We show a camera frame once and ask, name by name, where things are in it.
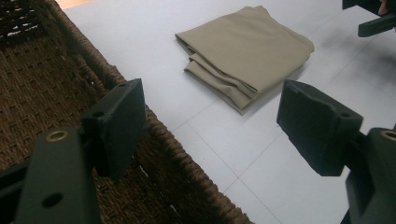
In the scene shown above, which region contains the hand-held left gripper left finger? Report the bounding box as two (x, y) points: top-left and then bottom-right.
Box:
(14, 77), (148, 224)

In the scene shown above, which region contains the brown woven basket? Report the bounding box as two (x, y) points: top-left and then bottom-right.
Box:
(0, 0), (254, 224)

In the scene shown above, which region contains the beige cloth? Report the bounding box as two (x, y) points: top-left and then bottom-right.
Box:
(175, 5), (316, 116)

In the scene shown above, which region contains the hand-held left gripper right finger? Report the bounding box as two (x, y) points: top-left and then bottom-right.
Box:
(276, 78), (396, 224)

